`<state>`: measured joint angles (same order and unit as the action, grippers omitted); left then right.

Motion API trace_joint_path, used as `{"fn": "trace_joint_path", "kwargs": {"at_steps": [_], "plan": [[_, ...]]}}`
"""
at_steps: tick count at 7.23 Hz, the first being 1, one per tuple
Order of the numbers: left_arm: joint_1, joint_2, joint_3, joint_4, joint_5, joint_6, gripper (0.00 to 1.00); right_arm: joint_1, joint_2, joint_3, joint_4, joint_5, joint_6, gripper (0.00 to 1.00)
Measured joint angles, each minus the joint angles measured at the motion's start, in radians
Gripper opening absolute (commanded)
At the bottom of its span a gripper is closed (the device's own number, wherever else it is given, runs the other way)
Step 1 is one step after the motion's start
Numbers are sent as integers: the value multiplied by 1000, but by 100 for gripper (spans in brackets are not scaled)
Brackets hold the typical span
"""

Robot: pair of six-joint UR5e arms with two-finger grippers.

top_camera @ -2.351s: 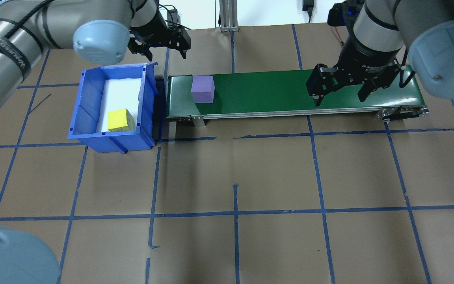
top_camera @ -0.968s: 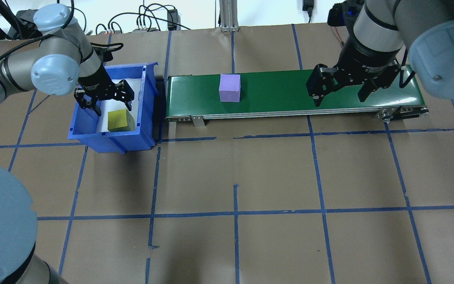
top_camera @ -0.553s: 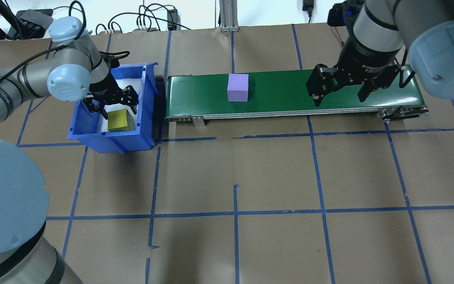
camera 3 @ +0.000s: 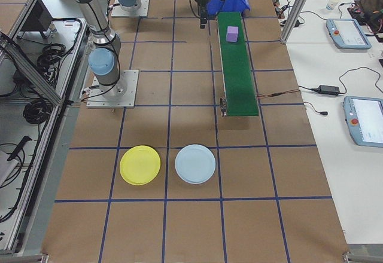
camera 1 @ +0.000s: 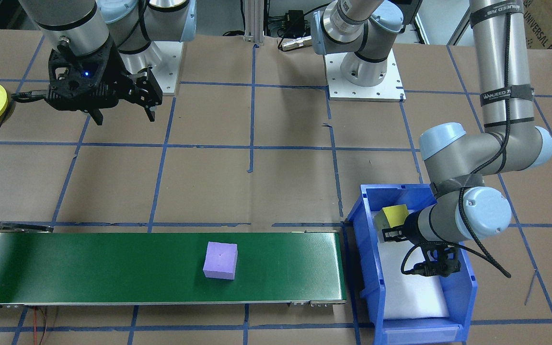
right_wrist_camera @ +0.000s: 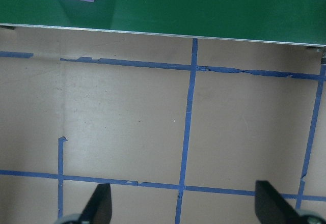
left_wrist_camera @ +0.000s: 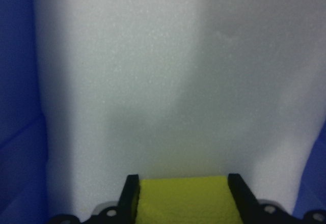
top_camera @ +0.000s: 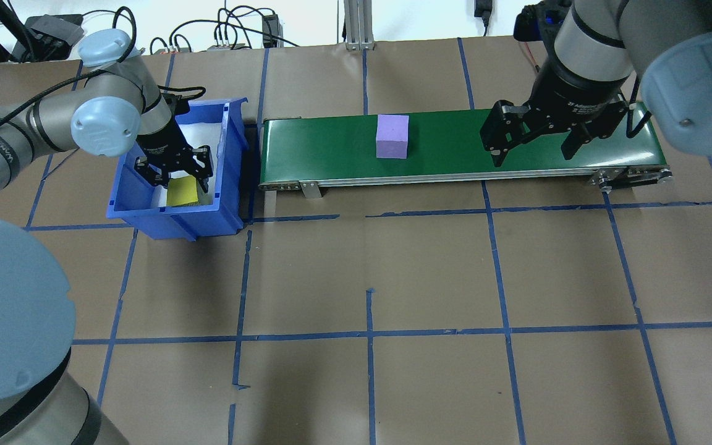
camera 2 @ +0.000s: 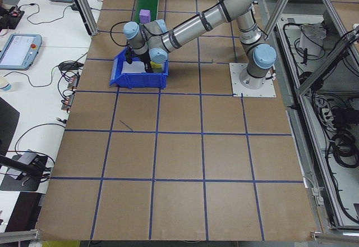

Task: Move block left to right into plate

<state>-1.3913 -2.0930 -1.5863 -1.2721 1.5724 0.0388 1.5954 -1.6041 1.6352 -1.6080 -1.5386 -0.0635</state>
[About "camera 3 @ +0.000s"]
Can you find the white paper cup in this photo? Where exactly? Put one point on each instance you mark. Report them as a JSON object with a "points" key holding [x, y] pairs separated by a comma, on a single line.
{"points": [[332, 4]]}

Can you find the green belt conveyor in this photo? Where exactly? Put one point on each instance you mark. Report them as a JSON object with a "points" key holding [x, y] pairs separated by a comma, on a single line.
{"points": [[239, 80]]}

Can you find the yellow plate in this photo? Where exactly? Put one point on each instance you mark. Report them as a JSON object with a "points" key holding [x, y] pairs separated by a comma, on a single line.
{"points": [[140, 165]]}

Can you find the light blue plate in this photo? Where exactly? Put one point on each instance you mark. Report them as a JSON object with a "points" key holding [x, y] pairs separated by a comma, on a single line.
{"points": [[195, 164]]}

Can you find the person in dark clothing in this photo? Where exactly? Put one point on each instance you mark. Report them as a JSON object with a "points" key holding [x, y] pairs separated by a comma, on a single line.
{"points": [[374, 0]]}

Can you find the purple foam block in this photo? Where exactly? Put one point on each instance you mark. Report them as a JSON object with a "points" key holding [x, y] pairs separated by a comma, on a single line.
{"points": [[232, 34]]}

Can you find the small circuit board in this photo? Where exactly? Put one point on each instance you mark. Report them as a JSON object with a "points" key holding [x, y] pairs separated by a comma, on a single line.
{"points": [[356, 11]]}

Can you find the aluminium profile post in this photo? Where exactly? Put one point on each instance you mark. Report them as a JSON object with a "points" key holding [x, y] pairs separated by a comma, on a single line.
{"points": [[297, 9]]}

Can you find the white desk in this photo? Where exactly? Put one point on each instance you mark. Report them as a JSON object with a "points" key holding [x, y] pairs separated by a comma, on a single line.
{"points": [[329, 170]]}

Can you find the V-shaped metal bar frame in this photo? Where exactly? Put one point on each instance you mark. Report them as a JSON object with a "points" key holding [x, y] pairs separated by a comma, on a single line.
{"points": [[60, 155]]}

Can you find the light blue teach pendant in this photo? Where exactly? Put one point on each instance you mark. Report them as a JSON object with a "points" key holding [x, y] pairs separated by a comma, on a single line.
{"points": [[348, 33], [365, 122]]}

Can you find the black power brick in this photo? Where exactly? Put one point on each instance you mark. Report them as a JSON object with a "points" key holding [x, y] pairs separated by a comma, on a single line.
{"points": [[329, 89]]}

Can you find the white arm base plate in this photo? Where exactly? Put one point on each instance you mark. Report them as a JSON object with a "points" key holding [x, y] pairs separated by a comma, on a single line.
{"points": [[128, 95], [143, 6]]}

